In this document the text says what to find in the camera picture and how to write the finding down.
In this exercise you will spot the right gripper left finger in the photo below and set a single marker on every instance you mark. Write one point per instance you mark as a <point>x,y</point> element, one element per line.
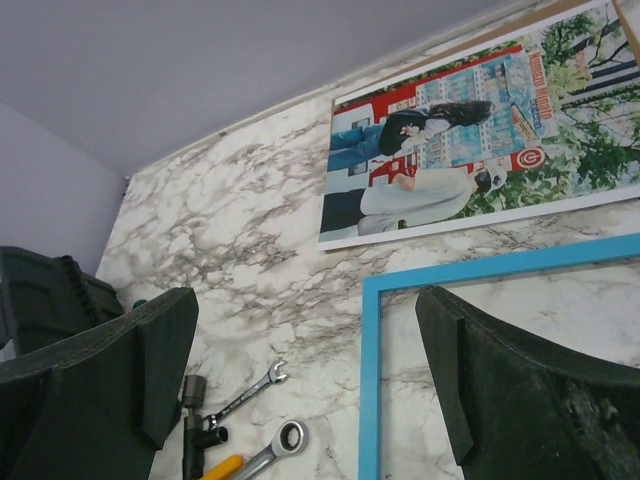
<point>100,404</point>

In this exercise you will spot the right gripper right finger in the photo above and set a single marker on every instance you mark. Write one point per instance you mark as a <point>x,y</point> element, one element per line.
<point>518,406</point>

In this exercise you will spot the blue picture frame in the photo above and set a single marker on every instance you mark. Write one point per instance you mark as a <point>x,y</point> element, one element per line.
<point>558,257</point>

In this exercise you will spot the colourful printed photo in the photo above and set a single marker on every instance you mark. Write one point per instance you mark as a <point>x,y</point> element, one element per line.
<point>541,120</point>

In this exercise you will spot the small open-end wrench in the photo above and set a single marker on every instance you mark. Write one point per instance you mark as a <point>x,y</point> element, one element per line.
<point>274,376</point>

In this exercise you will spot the black toolbox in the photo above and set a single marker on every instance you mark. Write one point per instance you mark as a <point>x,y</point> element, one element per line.
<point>48,299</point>

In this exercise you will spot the large ratchet wrench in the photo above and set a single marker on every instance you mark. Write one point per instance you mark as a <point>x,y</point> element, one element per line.
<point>291,439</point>

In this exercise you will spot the black T-handle tool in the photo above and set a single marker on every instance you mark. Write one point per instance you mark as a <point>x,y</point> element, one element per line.
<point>199,433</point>

